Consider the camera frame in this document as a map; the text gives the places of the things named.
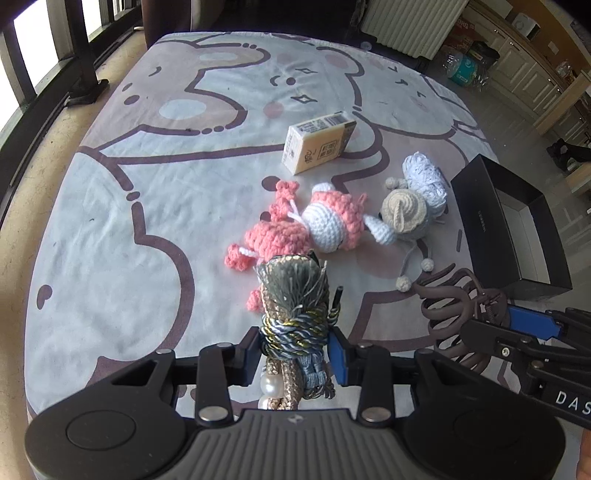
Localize black window railing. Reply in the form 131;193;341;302
1;1;141;215

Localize dark red curtain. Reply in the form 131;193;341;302
140;0;191;48

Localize black trash bin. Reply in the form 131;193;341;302
468;40;500;70

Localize pink white crochet doll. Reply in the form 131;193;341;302
223;179;399;313

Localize wooden counter table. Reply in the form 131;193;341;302
533;71;591;136

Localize grey blue rope tassel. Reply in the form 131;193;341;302
256;251;342;410

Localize cartoon bear bed sheet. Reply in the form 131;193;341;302
25;32;494;415

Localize white ribbed suitcase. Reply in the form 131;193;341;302
361;0;469;60

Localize red Tuborg carton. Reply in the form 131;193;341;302
444;16;476;54

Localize teal plastic bottle pack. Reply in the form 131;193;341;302
445;51;488;90

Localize cream kitchen cabinets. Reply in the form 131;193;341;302
463;1;590;144

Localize black open storage box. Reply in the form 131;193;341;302
451;154;572;301

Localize grey blue crochet hat doll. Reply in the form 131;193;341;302
380;177;433;293

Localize yellow cardboard box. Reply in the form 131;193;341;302
281;111;356;175

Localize light blue yarn ball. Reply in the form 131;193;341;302
403;152;448;218

